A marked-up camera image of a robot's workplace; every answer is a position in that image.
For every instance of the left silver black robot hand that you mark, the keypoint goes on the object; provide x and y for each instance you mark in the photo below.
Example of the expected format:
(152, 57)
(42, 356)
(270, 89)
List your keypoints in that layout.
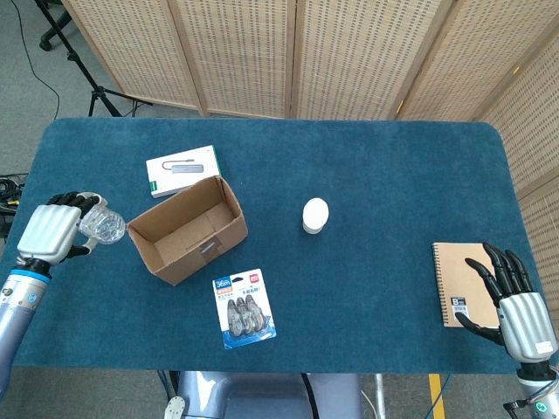
(48, 233)

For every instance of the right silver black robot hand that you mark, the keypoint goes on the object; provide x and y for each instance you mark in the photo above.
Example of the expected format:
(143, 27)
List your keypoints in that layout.
(526, 325)

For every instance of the clear plastic water bottle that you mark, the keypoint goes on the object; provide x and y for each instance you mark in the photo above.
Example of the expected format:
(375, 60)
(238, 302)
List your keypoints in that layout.
(105, 224)

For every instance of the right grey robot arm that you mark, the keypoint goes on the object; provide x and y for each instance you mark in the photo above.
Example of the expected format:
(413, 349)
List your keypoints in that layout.
(539, 393)

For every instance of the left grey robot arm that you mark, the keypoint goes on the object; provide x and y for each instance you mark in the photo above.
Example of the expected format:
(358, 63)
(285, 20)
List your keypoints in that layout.
(15, 314)

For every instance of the white USB hub box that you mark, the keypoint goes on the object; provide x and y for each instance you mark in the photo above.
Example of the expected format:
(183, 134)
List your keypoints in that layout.
(179, 176)

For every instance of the open brown cardboard box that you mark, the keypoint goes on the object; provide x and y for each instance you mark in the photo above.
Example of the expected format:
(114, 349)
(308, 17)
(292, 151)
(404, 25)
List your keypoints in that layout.
(192, 244)

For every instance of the blue blister pack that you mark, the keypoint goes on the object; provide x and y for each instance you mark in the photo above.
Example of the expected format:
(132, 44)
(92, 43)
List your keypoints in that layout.
(244, 310)

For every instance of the brown spiral notebook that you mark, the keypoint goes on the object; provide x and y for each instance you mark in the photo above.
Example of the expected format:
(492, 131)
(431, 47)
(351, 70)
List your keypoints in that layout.
(456, 283)

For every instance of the blue felt table mat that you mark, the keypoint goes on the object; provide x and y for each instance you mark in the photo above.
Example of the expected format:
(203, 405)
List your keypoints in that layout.
(371, 283)

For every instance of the metal table leg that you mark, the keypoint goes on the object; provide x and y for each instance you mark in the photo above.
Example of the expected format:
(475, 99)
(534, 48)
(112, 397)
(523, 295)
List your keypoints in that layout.
(380, 397)

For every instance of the black tripod stand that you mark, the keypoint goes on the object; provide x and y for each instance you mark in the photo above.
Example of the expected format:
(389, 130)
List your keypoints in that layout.
(83, 72)

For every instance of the black chair base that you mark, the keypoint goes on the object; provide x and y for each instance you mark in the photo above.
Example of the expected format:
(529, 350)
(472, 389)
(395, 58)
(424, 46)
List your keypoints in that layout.
(52, 37)

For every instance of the small white round jar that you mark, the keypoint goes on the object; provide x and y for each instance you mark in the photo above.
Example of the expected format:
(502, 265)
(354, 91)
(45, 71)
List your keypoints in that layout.
(315, 214)

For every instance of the blue-grey robot torso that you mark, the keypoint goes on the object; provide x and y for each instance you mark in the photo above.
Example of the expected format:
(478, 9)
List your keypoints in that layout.
(262, 397)

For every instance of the woven wooden folding screen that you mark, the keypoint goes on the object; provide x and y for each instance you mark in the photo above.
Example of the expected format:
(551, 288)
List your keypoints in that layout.
(349, 52)

